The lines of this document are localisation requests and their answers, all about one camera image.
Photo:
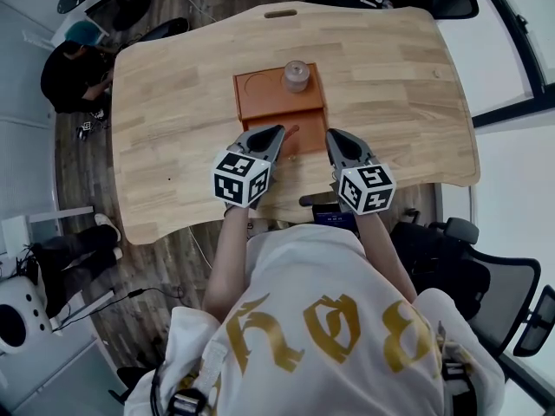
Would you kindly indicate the white round device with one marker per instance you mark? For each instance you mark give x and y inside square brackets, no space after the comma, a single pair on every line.
[19,314]

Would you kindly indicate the desk control panel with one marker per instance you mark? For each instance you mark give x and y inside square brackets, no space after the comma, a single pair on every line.
[333,217]

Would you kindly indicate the person's right forearm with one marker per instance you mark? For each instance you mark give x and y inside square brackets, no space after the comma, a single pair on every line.
[381,249]

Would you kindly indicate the orange box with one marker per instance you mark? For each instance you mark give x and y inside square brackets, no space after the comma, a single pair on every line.
[269,98]

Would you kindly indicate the person's left forearm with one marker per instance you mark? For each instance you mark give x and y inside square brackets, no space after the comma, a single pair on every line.
[230,254]

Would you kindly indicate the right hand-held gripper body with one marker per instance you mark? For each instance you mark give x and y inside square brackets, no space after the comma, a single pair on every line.
[366,184]

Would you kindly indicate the white shirt with gold print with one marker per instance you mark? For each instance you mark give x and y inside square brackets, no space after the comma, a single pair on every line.
[321,327]

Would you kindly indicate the black chest harness buckle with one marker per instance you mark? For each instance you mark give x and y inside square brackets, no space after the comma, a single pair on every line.
[186,402]

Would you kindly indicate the black mesh office chair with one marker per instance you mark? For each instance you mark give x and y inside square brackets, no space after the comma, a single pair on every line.
[490,284]

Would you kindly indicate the small reddish brown stick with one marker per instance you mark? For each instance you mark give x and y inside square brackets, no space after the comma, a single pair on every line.
[293,131]

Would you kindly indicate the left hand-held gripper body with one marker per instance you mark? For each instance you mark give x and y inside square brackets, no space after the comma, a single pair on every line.
[243,176]

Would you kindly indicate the clear plastic jar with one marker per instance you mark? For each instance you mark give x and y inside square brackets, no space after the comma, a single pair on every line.
[295,76]

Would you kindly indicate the black bag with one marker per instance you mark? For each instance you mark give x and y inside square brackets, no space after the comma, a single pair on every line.
[167,28]

